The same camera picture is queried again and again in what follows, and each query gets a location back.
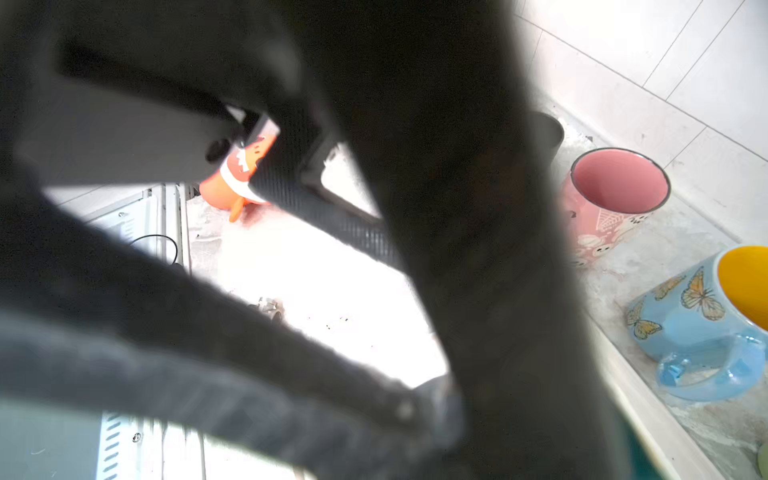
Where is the pink cartoon mug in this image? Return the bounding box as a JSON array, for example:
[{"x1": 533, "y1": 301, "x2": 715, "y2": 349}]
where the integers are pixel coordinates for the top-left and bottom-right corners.
[{"x1": 560, "y1": 148, "x2": 672, "y2": 267}]

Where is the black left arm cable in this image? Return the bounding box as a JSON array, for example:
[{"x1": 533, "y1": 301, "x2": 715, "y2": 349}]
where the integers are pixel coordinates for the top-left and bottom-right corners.
[{"x1": 248, "y1": 113, "x2": 403, "y2": 271}]

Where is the small metal fitting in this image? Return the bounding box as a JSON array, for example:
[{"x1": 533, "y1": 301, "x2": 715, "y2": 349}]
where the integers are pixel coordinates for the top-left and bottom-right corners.
[{"x1": 255, "y1": 297, "x2": 284, "y2": 323}]

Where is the beige plastic tray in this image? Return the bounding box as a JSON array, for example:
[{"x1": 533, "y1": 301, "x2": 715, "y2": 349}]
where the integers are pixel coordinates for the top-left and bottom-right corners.
[{"x1": 588, "y1": 319, "x2": 723, "y2": 479}]

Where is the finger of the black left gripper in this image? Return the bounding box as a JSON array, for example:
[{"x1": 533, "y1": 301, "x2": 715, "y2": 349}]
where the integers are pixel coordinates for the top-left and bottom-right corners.
[
  {"x1": 287, "y1": 1, "x2": 630, "y2": 479},
  {"x1": 1, "y1": 188, "x2": 464, "y2": 479}
]

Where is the black mug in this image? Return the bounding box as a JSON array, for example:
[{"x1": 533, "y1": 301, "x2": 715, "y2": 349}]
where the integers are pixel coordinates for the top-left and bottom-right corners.
[{"x1": 529, "y1": 111, "x2": 565, "y2": 165}]

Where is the dark green mug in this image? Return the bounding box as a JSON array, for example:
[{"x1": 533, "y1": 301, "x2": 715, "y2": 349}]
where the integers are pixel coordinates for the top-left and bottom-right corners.
[{"x1": 615, "y1": 407, "x2": 663, "y2": 480}]

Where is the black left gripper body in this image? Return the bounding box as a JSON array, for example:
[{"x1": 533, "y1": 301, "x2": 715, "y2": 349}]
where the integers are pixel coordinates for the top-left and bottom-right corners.
[{"x1": 1, "y1": 1, "x2": 335, "y2": 192}]

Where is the blue cartoon mug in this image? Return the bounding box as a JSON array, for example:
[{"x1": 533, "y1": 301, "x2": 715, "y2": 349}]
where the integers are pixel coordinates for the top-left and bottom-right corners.
[{"x1": 625, "y1": 245, "x2": 767, "y2": 402}]

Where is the red shark toy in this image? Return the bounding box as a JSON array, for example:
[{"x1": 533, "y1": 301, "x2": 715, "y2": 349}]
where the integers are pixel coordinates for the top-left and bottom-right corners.
[{"x1": 199, "y1": 118, "x2": 280, "y2": 223}]

